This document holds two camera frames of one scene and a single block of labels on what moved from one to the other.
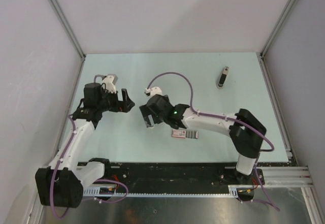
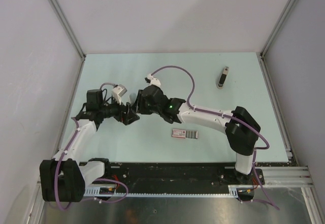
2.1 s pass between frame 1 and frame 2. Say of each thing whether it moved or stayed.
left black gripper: moved
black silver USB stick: stayed
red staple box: stayed
